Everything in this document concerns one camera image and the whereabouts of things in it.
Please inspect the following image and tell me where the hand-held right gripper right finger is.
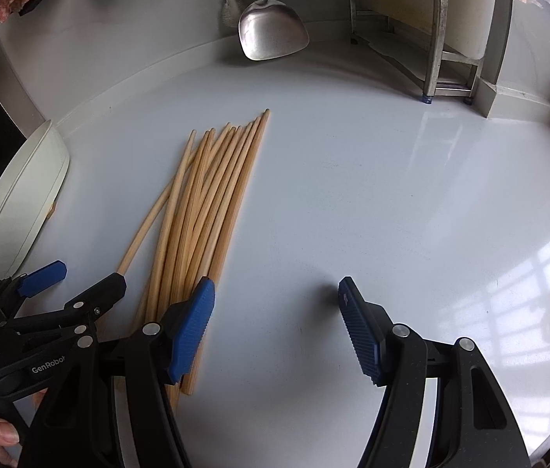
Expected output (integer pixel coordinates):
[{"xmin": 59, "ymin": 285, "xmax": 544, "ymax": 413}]
[{"xmin": 337, "ymin": 277, "xmax": 532, "ymax": 468}]

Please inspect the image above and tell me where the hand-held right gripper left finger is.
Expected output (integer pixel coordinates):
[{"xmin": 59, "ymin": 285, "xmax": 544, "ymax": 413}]
[{"xmin": 19, "ymin": 277, "xmax": 216, "ymax": 468}]

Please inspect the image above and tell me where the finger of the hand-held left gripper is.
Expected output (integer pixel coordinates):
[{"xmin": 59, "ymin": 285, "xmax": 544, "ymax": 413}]
[
  {"xmin": 0, "ymin": 261, "xmax": 68, "ymax": 323},
  {"xmin": 4, "ymin": 273, "xmax": 128, "ymax": 335}
]

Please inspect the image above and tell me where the white plastic bowl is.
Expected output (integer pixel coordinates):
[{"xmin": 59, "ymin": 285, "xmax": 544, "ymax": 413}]
[{"xmin": 0, "ymin": 120, "xmax": 71, "ymax": 281}]

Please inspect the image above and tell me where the pile of wooden chopsticks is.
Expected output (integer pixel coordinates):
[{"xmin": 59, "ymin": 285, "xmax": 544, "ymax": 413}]
[{"xmin": 116, "ymin": 108, "xmax": 271, "ymax": 410}]

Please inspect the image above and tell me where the stainless steel rack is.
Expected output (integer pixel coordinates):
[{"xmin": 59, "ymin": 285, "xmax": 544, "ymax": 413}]
[{"xmin": 346, "ymin": 0, "xmax": 485, "ymax": 105}]

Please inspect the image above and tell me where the metal spatula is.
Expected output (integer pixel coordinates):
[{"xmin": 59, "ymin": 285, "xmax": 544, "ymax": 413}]
[{"xmin": 238, "ymin": 0, "xmax": 310, "ymax": 62}]

